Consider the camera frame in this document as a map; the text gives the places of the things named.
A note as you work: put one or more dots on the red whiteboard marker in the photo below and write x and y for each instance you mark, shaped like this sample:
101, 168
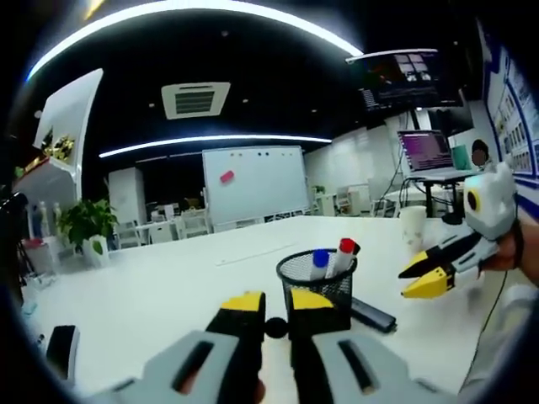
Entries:
346, 246

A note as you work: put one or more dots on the white curved display stand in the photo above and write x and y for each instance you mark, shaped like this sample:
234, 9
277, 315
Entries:
67, 118

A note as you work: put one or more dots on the pink whiteboard eraser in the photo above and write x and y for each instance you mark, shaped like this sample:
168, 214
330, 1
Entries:
227, 177

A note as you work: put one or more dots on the teal paper bag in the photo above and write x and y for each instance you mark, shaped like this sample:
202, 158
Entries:
460, 156

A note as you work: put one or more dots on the ceiling light strip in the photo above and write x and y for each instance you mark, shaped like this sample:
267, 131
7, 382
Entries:
168, 12
210, 140

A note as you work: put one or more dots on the person's right hand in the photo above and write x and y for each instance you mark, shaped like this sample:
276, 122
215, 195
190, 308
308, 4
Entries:
507, 256

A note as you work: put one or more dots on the small potted plant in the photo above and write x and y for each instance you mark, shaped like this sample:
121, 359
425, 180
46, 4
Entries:
316, 190

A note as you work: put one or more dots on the smartphone in pale case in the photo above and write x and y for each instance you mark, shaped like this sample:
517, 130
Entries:
63, 349

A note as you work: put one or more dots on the black mesh pen holder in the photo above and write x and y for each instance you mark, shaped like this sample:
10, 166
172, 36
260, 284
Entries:
341, 290

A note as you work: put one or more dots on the person's white shirt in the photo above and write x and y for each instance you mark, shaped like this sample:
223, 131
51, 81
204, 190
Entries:
509, 336

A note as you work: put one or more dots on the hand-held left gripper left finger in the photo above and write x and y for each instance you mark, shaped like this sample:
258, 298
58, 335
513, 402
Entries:
227, 357

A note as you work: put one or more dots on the dark wall screen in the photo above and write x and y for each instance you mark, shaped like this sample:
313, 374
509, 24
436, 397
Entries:
404, 80

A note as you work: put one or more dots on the white pillar cabinet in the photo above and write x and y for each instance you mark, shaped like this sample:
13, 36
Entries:
126, 193

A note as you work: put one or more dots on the standing whiteboard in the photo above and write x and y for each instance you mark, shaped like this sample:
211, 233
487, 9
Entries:
257, 189

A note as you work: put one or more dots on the laptop with purple screen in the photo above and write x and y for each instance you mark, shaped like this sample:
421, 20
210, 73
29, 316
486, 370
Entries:
425, 151

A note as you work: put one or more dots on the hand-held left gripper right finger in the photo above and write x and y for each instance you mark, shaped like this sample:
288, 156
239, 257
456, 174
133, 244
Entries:
324, 357

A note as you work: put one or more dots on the ceiling air conditioner vent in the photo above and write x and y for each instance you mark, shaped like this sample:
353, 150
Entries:
195, 101

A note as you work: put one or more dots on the person's left hand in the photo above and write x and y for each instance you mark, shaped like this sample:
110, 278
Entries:
260, 387

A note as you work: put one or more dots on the potted green plant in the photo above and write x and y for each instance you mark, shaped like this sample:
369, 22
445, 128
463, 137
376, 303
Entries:
86, 221

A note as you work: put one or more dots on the blue whiteboard marker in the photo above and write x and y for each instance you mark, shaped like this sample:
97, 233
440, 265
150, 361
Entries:
320, 258

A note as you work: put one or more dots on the blue wall poster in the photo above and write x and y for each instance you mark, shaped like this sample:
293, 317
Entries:
513, 105

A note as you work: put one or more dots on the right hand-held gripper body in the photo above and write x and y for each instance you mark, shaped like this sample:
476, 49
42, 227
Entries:
492, 202

